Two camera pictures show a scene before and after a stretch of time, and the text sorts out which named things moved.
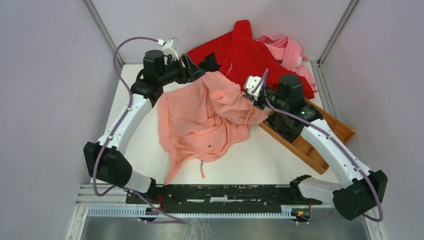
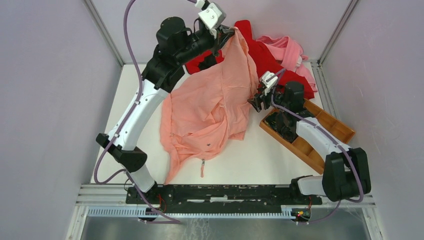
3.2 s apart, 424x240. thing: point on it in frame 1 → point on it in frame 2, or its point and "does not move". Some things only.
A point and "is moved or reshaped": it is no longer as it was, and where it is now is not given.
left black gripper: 188,74 → 222,36
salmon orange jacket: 205,120 is moved or reshaped
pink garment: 290,52 does not move
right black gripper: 257,103 does not move
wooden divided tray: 305,151 does not move
